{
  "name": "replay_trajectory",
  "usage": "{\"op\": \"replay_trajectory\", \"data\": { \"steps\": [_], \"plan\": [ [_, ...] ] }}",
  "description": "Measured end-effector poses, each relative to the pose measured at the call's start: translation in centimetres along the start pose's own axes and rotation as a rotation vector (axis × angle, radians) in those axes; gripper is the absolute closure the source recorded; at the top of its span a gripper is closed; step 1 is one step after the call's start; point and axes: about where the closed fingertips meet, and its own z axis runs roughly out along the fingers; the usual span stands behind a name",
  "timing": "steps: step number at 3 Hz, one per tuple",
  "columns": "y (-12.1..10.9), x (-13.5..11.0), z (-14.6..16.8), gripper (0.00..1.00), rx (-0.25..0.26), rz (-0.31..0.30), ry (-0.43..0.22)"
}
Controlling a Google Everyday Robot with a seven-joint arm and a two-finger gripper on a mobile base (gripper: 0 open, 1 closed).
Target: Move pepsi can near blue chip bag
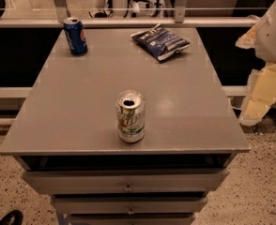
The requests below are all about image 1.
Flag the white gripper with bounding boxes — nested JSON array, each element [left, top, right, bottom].
[[236, 0, 276, 127]]

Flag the blue pepsi can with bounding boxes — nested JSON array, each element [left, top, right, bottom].
[[64, 17, 88, 55]]

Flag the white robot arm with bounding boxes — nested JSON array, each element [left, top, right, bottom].
[[236, 0, 276, 127]]

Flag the blue chip bag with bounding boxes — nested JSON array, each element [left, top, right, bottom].
[[130, 23, 190, 63]]

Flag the white green 7up can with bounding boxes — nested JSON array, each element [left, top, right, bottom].
[[115, 90, 146, 143]]

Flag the white sneaker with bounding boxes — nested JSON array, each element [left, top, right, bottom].
[[130, 0, 140, 14]]

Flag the top grey drawer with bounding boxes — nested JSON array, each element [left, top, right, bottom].
[[23, 169, 229, 195]]

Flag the grey drawer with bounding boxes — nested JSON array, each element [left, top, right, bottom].
[[23, 169, 229, 195], [69, 214, 195, 225], [52, 196, 207, 215]]

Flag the bottom grey drawer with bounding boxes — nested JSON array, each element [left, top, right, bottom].
[[69, 214, 195, 225]]

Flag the middle grey drawer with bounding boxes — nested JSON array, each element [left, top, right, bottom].
[[52, 196, 207, 215]]

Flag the black shoe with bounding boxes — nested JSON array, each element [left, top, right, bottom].
[[0, 210, 23, 225]]

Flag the white cable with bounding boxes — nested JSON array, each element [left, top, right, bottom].
[[228, 97, 244, 112]]

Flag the metal railing frame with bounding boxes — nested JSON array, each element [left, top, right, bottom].
[[0, 0, 254, 28]]

